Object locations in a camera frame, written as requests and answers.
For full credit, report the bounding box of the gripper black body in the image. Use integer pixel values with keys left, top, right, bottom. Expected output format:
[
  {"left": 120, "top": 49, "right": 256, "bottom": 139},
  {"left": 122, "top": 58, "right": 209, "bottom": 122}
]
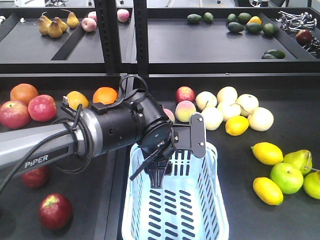
[{"left": 138, "top": 122, "right": 191, "bottom": 160}]

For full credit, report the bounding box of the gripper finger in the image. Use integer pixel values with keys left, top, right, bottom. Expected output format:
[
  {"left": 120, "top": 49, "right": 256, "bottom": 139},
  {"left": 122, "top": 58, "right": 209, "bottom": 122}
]
[
  {"left": 144, "top": 159, "right": 173, "bottom": 188},
  {"left": 129, "top": 148, "right": 163, "bottom": 181}
]

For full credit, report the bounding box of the pink red apple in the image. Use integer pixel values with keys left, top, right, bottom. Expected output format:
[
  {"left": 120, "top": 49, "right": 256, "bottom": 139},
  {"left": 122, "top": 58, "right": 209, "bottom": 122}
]
[
  {"left": 0, "top": 100, "right": 31, "bottom": 129},
  {"left": 28, "top": 94, "right": 57, "bottom": 122}
]

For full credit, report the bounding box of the lemon near white pears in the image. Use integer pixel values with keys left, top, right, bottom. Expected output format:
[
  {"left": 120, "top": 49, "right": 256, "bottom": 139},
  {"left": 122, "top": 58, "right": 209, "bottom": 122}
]
[{"left": 225, "top": 115, "right": 249, "bottom": 136}]

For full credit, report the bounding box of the light blue plastic basket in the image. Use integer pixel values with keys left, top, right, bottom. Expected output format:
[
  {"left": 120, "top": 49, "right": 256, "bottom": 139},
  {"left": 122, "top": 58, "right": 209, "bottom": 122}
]
[{"left": 121, "top": 142, "right": 229, "bottom": 240}]

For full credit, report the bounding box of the pink red apple right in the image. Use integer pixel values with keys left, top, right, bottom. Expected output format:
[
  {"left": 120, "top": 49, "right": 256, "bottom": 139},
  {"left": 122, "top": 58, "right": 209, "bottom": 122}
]
[{"left": 28, "top": 94, "right": 57, "bottom": 122}]

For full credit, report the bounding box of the avocados cluster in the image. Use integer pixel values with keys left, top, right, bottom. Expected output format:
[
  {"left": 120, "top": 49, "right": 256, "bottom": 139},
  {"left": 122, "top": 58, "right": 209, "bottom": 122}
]
[{"left": 186, "top": 11, "right": 286, "bottom": 60}]

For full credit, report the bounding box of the large orange behind apples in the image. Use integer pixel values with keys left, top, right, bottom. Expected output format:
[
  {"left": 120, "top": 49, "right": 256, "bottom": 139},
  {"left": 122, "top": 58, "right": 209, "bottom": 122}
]
[{"left": 10, "top": 83, "right": 39, "bottom": 106}]

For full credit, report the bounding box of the white pear front left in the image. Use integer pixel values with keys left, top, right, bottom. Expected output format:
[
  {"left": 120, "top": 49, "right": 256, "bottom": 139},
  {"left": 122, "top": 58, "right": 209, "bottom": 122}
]
[{"left": 201, "top": 106, "right": 224, "bottom": 131}]

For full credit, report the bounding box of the lemon upper right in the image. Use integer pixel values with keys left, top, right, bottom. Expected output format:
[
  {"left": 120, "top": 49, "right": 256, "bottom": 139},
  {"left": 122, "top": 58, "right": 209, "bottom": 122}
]
[{"left": 250, "top": 142, "right": 284, "bottom": 166}]

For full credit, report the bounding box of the peach left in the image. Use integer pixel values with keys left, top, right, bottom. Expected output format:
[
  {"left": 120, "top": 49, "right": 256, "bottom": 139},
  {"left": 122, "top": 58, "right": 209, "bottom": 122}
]
[{"left": 163, "top": 108, "right": 175, "bottom": 124}]

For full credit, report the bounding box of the black wooden display stand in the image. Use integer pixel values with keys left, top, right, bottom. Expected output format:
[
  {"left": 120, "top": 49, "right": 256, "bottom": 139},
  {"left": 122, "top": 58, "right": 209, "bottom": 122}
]
[{"left": 0, "top": 18, "right": 320, "bottom": 240}]

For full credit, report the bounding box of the dark red apple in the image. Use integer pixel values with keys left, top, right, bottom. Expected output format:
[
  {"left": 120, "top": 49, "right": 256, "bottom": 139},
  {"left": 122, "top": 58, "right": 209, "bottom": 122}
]
[
  {"left": 38, "top": 193, "right": 73, "bottom": 230},
  {"left": 20, "top": 165, "right": 51, "bottom": 189}
]

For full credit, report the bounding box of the peach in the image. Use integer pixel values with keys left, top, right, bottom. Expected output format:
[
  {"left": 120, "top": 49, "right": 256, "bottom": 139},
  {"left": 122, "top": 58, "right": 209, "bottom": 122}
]
[
  {"left": 163, "top": 108, "right": 175, "bottom": 124},
  {"left": 175, "top": 100, "right": 196, "bottom": 123}
]

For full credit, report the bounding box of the red apple near peaches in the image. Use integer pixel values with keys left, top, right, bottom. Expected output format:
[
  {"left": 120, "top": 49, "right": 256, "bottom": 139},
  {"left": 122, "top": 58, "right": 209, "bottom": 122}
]
[{"left": 175, "top": 86, "right": 196, "bottom": 104}]

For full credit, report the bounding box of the white pear front right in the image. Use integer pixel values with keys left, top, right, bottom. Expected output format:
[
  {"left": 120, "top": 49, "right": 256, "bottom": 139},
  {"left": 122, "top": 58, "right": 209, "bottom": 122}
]
[{"left": 247, "top": 107, "right": 274, "bottom": 132}]

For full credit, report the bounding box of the pink red apple left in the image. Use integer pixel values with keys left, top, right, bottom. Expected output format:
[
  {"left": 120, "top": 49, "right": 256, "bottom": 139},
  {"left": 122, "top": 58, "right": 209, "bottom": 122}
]
[{"left": 0, "top": 100, "right": 31, "bottom": 129}]

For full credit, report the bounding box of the dark red apple lower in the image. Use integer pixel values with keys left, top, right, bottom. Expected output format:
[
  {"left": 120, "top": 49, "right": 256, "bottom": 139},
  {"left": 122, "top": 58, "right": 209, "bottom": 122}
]
[{"left": 38, "top": 193, "right": 73, "bottom": 230}]

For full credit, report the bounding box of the lemon lower right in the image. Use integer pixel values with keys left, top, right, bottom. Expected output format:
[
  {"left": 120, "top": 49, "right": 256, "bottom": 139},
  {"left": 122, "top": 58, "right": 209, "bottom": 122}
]
[{"left": 252, "top": 177, "right": 284, "bottom": 206}]

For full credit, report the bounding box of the green pear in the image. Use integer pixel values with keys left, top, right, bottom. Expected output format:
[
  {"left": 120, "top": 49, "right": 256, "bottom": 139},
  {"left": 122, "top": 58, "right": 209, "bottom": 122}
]
[{"left": 283, "top": 149, "right": 313, "bottom": 176}]

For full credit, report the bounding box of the peach right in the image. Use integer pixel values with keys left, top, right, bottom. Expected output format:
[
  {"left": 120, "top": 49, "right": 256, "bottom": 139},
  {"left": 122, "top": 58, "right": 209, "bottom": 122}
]
[{"left": 175, "top": 100, "right": 196, "bottom": 123}]

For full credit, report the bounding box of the white pear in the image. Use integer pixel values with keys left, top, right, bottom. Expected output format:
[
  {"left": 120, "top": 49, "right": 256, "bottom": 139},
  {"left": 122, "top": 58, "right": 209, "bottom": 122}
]
[
  {"left": 201, "top": 106, "right": 224, "bottom": 131},
  {"left": 247, "top": 107, "right": 274, "bottom": 132}
]

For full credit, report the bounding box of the dark red apple upper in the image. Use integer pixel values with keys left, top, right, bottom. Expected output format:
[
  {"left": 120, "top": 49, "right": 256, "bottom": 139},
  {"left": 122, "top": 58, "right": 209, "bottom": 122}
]
[{"left": 20, "top": 165, "right": 51, "bottom": 189}]

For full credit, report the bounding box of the brown pears cluster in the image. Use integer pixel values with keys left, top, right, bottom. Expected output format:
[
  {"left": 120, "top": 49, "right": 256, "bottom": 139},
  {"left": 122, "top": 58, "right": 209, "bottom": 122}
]
[{"left": 35, "top": 9, "right": 80, "bottom": 39}]

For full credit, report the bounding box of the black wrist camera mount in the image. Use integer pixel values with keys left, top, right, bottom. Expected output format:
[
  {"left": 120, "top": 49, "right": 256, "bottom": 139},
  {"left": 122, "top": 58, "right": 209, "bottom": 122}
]
[{"left": 189, "top": 112, "right": 206, "bottom": 158}]

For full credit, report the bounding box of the green apple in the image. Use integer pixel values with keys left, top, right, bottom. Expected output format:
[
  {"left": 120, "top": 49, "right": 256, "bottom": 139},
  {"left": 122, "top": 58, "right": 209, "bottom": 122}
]
[{"left": 270, "top": 162, "right": 304, "bottom": 195}]

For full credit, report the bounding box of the black upright shelf post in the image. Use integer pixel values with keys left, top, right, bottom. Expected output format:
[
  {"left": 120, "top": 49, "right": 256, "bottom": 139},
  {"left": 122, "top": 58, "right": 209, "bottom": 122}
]
[{"left": 94, "top": 0, "right": 149, "bottom": 77}]

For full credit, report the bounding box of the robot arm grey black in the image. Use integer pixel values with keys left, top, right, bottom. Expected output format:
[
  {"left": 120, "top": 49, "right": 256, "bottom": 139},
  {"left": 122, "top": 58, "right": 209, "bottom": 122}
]
[{"left": 0, "top": 74, "right": 192, "bottom": 188}]

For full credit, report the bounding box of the large orange top right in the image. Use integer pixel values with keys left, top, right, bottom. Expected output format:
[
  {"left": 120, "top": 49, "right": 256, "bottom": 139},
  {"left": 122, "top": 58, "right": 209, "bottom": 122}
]
[{"left": 92, "top": 86, "right": 118, "bottom": 105}]

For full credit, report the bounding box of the pink apple back shelf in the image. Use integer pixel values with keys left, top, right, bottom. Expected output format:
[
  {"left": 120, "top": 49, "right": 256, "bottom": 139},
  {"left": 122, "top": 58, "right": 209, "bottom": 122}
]
[{"left": 81, "top": 17, "right": 97, "bottom": 33}]

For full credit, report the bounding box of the yellow orange citrus fruit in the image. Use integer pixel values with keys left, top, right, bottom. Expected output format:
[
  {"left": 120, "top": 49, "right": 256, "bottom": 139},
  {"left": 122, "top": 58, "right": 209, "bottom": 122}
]
[{"left": 66, "top": 90, "right": 90, "bottom": 110}]

